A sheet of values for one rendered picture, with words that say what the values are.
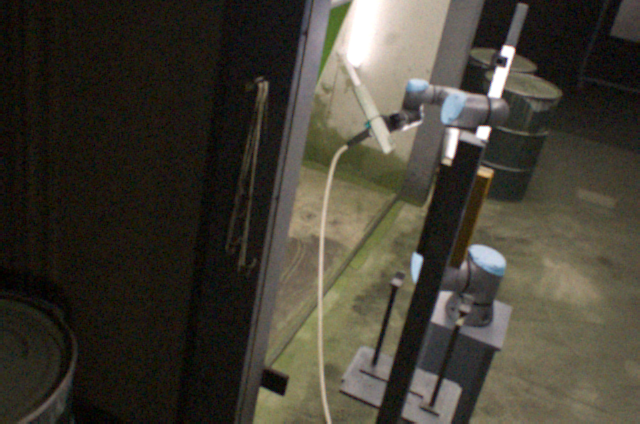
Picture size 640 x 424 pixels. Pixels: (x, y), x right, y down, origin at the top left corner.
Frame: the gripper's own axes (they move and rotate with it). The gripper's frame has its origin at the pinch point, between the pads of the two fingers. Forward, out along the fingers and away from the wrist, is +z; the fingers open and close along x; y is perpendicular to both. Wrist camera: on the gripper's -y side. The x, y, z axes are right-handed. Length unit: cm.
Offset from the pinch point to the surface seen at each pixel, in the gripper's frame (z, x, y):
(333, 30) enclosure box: -11.1, 47.5, 3.9
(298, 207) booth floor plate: -87, -9, 147
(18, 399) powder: 166, -35, 4
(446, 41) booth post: -169, 47, 43
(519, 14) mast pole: -106, 26, -34
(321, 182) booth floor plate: -130, 2, 159
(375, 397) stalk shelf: 89, -79, -27
